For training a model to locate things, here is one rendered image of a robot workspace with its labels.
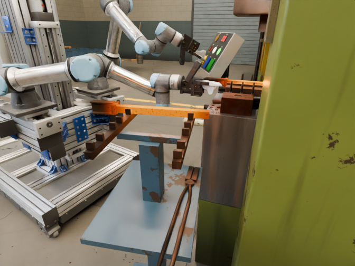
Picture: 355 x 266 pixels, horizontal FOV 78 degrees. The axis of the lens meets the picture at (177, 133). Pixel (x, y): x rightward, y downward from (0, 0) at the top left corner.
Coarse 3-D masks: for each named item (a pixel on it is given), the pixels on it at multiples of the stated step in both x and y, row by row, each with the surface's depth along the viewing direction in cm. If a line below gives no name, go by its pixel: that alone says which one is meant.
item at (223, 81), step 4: (208, 80) 103; (212, 80) 102; (216, 80) 102; (220, 80) 100; (224, 80) 99; (228, 80) 100; (232, 80) 100; (236, 80) 100; (240, 80) 100; (244, 80) 100; (224, 84) 100; (260, 84) 96
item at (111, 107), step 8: (96, 104) 76; (104, 104) 76; (112, 104) 74; (120, 104) 76; (128, 104) 76; (96, 112) 77; (104, 112) 76; (112, 112) 74; (120, 112) 75; (136, 112) 74; (144, 112) 73; (152, 112) 73; (160, 112) 72; (168, 112) 72; (176, 112) 71; (184, 112) 71; (192, 112) 70; (200, 112) 70; (208, 112) 69
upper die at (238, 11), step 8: (240, 0) 80; (248, 0) 80; (256, 0) 79; (264, 0) 78; (240, 8) 81; (248, 8) 81; (256, 8) 80; (264, 8) 79; (240, 16) 97; (248, 16) 97; (256, 16) 96
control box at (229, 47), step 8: (224, 32) 147; (216, 40) 154; (232, 40) 131; (240, 40) 132; (224, 48) 134; (232, 48) 133; (208, 56) 155; (216, 56) 140; (224, 56) 135; (232, 56) 135; (216, 64) 136; (224, 64) 137; (208, 72) 141; (216, 72) 138
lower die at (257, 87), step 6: (228, 84) 99; (234, 84) 98; (240, 84) 97; (246, 84) 96; (252, 84) 96; (228, 90) 95; (234, 90) 94; (240, 90) 93; (246, 90) 93; (258, 90) 91
